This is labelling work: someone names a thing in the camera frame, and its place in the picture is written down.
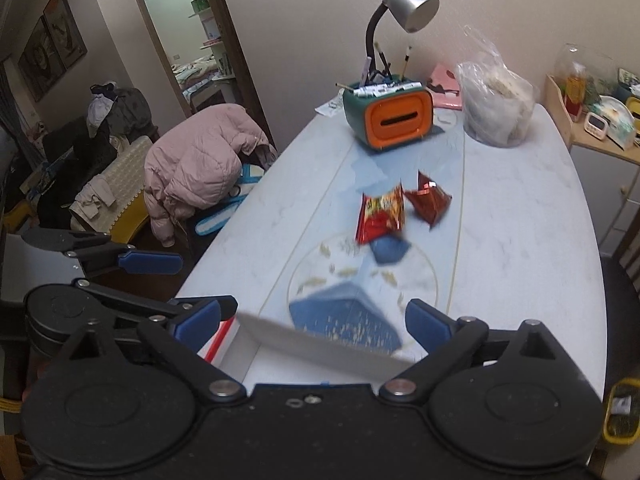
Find cream quilted cushion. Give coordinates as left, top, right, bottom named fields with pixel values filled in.
left=70, top=136, right=152, bottom=233

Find white red cardboard box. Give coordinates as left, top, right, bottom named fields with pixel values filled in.
left=198, top=314, right=425, bottom=389

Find pink padded jacket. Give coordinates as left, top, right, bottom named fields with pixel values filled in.
left=143, top=103, right=278, bottom=247

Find dark red foil packet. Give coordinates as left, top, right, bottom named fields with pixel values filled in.
left=404, top=171, right=452, bottom=228

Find red orange chip bag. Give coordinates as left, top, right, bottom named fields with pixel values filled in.
left=355, top=184, right=405, bottom=245

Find yellow basket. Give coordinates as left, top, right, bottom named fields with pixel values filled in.
left=603, top=378, right=640, bottom=445

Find orange green tissue box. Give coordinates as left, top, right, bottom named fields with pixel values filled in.
left=343, top=87, right=434, bottom=151

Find wooden corner cabinet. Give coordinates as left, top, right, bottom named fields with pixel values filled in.
left=542, top=76, right=639, bottom=256

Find clear plastic bag of food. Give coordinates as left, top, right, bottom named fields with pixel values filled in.
left=454, top=25, right=538, bottom=148

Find pink booklet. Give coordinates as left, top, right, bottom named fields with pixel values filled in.
left=426, top=64, right=462, bottom=110

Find white digital timer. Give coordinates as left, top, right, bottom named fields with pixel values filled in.
left=584, top=112, right=608, bottom=141

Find white marker pen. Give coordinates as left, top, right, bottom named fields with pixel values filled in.
left=352, top=81, right=424, bottom=99

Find white wet wipes pack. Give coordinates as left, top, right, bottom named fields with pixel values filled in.
left=598, top=96, right=636, bottom=150

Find orange liquid bottle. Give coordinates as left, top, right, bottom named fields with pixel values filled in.
left=563, top=62, right=588, bottom=122

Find silver desk lamp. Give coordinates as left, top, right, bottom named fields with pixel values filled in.
left=364, top=0, right=440, bottom=82

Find blue white bag straps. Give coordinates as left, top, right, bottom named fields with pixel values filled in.
left=194, top=161, right=266, bottom=236

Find framed wall pictures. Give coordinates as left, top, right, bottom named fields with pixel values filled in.
left=18, top=0, right=88, bottom=102

